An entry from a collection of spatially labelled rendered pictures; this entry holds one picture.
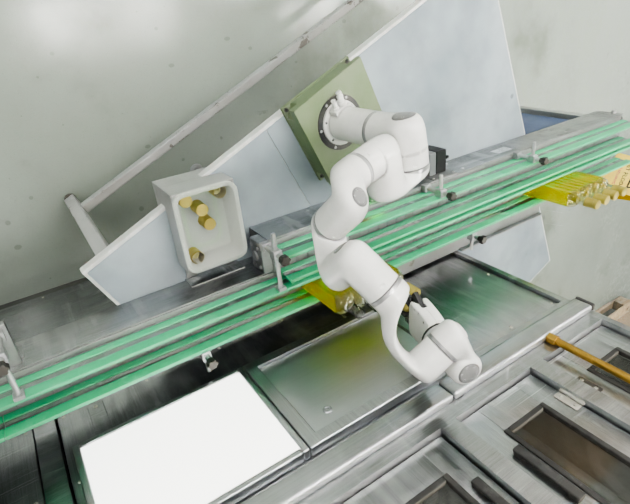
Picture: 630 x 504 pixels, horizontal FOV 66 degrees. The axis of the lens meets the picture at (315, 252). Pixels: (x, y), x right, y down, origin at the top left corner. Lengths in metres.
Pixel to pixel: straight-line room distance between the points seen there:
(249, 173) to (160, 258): 0.34
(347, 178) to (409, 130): 0.26
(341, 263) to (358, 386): 0.39
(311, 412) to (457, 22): 1.31
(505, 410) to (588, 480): 0.22
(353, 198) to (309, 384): 0.51
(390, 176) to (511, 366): 0.59
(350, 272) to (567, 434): 0.61
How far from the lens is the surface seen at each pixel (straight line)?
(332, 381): 1.27
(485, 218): 1.88
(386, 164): 1.12
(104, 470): 1.23
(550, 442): 1.25
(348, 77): 1.45
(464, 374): 1.10
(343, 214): 0.99
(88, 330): 1.33
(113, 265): 1.36
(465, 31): 1.87
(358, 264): 0.96
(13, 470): 1.40
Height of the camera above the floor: 1.98
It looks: 50 degrees down
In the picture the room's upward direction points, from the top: 122 degrees clockwise
